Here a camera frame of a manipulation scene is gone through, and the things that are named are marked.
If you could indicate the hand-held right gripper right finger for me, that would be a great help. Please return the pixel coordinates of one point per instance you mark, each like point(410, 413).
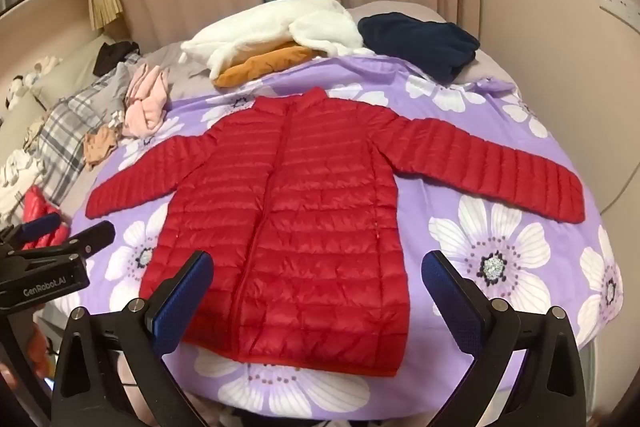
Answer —
point(447, 302)

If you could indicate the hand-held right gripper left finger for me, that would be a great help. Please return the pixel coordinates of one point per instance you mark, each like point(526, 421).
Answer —
point(182, 302)

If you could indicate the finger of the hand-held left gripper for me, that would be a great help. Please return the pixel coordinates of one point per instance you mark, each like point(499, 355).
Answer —
point(37, 227)
point(92, 237)

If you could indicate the red down jacket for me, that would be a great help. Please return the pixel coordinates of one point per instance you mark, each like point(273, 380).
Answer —
point(310, 217)

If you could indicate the small folded red jacket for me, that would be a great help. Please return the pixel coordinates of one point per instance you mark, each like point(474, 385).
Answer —
point(37, 207)

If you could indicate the white printed shirt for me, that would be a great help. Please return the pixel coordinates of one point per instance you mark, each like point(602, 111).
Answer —
point(12, 187)

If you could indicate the tan small garment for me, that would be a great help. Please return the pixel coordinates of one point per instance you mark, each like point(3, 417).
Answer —
point(100, 148)

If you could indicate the purple floral blanket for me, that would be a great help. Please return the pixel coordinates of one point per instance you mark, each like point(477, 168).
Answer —
point(435, 187)

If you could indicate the black and white plush toy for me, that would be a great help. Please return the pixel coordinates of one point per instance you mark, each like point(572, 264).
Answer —
point(15, 94)

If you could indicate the pink garment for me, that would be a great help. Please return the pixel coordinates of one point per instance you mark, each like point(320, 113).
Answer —
point(147, 107)

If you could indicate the grey striped garment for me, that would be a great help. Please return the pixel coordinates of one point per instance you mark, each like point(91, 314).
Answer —
point(122, 82)

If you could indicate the cream pillow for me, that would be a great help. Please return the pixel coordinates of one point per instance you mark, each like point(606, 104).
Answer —
point(75, 67)

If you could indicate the black garment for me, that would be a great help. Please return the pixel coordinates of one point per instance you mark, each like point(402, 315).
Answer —
point(112, 54)

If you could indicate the grey bed sheet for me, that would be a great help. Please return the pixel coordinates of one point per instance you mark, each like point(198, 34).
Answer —
point(187, 79)

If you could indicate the orange garment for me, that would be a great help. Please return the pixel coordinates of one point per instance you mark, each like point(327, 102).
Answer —
point(260, 66)

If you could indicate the navy blue garment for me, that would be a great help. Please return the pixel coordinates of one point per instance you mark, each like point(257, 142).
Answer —
point(415, 39)

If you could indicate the white fleece garment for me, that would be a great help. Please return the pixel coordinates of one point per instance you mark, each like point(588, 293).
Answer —
point(260, 27)

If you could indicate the white wall socket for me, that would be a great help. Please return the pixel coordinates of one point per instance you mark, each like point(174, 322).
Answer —
point(620, 2)

